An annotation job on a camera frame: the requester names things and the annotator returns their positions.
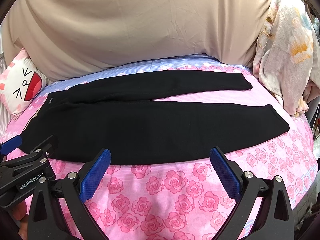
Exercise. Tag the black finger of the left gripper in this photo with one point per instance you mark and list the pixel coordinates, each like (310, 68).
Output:
(47, 147)

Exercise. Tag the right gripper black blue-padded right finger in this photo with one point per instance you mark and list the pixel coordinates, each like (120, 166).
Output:
(274, 219)

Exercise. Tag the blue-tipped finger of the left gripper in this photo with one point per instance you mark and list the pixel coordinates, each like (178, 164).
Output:
(10, 145)

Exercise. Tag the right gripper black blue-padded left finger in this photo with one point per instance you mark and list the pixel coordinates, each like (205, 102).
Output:
(46, 218)

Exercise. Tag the black pants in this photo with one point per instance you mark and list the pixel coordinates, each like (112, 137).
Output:
(132, 116)

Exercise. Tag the white cat face pillow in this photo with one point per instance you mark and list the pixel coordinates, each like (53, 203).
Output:
(21, 82)

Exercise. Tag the beige curtain sheet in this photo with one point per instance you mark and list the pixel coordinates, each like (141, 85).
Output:
(73, 38)

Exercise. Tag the floral cream blanket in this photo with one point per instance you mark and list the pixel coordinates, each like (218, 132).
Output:
(287, 56)

